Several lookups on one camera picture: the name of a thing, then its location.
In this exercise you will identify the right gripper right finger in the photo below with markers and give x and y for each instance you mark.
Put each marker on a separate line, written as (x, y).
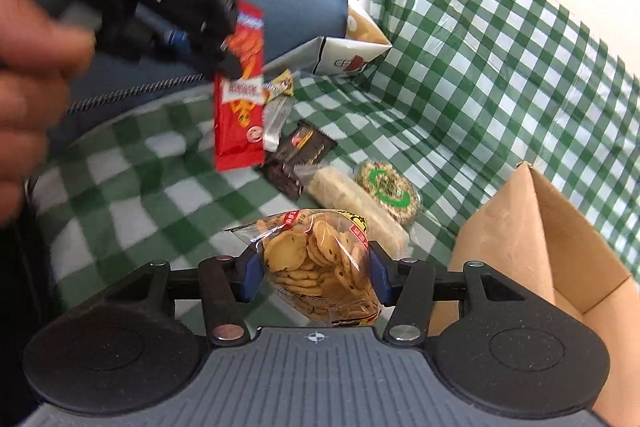
(407, 285)

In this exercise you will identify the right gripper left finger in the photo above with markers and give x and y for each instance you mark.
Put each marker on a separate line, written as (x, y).
(226, 283)

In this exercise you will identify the clear bag of cookies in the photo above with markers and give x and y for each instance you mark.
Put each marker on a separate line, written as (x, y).
(318, 261)

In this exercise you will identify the red spicy snack packet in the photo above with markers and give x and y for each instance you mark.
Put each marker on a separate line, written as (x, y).
(239, 101)

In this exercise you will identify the person's left hand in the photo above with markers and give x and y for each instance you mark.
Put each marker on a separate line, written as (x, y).
(39, 57)

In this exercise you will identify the round green rice cracker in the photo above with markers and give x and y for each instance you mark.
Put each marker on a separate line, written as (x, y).
(390, 189)

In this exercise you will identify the white rice bar packet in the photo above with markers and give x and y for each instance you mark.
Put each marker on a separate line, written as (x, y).
(333, 189)

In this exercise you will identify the brown cardboard box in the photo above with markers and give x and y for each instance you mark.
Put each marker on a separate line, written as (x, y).
(531, 233)

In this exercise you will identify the blue sofa armrest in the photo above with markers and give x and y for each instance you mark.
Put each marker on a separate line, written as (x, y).
(287, 25)

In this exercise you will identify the dark brown chocolate packet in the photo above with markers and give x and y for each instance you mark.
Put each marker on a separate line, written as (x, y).
(306, 145)

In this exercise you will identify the yellow candy packet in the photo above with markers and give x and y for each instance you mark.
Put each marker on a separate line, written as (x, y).
(283, 84)

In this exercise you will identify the silver snack bar wrapper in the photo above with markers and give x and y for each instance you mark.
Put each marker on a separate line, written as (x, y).
(276, 114)

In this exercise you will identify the green checkered cloth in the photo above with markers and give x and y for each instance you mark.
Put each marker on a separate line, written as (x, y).
(468, 89)

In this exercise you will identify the white printed paper bag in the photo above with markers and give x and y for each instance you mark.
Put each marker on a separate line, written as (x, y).
(363, 43)

